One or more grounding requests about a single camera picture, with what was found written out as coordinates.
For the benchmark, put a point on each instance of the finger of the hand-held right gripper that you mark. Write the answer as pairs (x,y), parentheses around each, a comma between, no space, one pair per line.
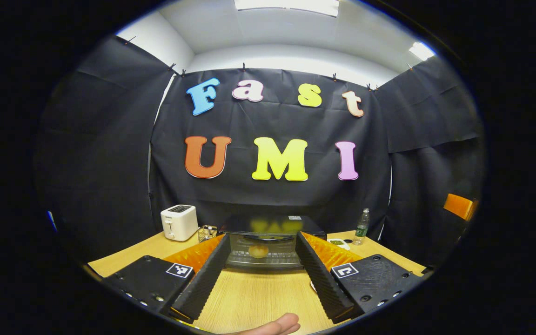
(458,206)

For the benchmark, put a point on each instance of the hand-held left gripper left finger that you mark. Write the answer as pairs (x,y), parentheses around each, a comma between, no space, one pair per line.
(205,277)

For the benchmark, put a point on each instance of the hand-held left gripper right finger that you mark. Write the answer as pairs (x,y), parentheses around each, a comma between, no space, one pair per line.
(319,274)

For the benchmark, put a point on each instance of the round bread bun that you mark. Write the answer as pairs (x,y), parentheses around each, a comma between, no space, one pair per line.
(258,251)

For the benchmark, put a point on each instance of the black electric oven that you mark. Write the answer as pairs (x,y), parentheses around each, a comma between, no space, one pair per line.
(268,225)

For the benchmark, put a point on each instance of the small white kitchen timer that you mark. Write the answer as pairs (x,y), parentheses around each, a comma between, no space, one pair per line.
(338,243)

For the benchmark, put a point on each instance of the white toaster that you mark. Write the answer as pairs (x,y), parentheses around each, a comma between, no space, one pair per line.
(178,223)

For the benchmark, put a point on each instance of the green plastic bottle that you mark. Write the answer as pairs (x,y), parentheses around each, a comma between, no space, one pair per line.
(362,229)

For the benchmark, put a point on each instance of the black backdrop cloth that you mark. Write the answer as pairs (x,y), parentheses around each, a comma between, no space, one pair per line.
(268,195)

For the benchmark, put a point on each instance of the small ceiling light panel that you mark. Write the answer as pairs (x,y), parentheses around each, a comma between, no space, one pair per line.
(421,50)

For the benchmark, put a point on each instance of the large ceiling light panel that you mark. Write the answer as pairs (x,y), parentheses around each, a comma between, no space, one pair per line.
(286,5)

